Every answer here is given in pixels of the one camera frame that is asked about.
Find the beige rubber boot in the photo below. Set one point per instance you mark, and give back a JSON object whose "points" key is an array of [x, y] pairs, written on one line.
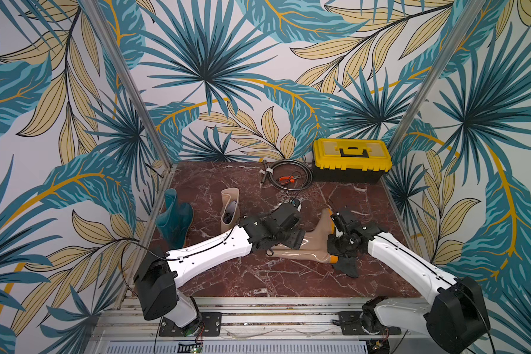
{"points": [[314, 243], [230, 212]]}

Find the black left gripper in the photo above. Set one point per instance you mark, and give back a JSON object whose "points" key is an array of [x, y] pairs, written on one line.
{"points": [[296, 237]]}

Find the teal rubber boot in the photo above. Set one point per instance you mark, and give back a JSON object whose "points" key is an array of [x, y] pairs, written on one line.
{"points": [[173, 224]]}

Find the aluminium mounting rail frame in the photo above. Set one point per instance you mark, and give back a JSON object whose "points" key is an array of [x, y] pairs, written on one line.
{"points": [[246, 325]]}

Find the right aluminium corner post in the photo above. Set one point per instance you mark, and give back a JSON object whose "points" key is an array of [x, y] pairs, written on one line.
{"points": [[432, 62]]}

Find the aluminium corner post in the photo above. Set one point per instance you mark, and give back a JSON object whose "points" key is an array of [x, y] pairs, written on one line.
{"points": [[100, 24], [432, 62]]}

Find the left aluminium corner post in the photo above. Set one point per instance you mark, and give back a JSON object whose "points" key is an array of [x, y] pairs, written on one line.
{"points": [[100, 24]]}

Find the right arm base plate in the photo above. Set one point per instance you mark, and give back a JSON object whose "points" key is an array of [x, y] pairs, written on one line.
{"points": [[356, 323]]}

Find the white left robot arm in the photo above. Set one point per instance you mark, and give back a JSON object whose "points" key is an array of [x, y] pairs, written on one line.
{"points": [[159, 277]]}

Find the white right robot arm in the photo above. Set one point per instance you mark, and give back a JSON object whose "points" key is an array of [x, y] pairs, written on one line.
{"points": [[455, 315]]}

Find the red handled pliers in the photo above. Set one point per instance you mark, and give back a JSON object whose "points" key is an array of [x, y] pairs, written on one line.
{"points": [[287, 180]]}

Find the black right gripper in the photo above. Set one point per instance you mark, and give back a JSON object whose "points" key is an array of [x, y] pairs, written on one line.
{"points": [[341, 247]]}

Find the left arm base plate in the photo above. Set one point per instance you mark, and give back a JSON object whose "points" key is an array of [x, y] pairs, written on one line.
{"points": [[207, 323]]}

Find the yellow and black toolbox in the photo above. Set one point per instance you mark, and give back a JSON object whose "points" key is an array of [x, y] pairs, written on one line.
{"points": [[350, 161]]}

